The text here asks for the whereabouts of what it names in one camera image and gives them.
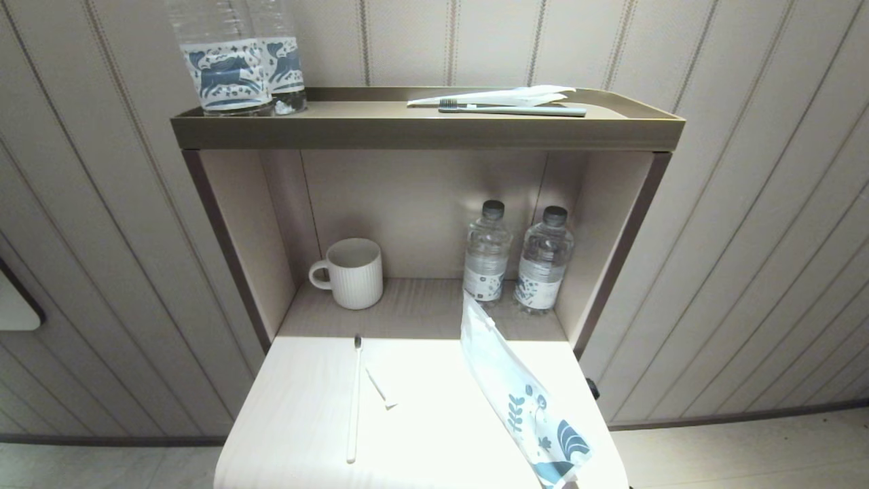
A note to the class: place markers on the white blue patterned pouch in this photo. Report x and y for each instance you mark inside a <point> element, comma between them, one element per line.
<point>502,380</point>

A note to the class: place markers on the small white toothpaste tube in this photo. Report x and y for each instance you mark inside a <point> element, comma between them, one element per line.
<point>380,390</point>

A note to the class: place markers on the white toothbrush dark bristles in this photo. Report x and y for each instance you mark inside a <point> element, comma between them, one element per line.
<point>353,407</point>

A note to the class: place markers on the small clear water bottle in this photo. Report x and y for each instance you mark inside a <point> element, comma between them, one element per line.
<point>485,258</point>
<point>543,265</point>

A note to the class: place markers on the white ribbed mug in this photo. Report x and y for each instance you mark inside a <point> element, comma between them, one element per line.
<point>356,278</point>

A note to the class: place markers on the grey-green toothbrush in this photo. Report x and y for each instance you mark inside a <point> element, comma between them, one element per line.
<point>516,111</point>

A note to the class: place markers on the white paper wrapper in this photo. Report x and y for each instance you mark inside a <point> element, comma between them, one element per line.
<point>523,96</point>

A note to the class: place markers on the beige wooden shelf cabinet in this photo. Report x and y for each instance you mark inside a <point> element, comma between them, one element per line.
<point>434,435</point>

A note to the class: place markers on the black cabinet caster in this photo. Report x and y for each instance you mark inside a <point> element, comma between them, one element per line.
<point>594,388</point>

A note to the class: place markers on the large blue-label water bottle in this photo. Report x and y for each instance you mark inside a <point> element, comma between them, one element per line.
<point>288,68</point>
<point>224,75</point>

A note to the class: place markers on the white brown-edged wall panel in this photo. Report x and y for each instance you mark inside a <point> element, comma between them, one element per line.
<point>13,305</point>

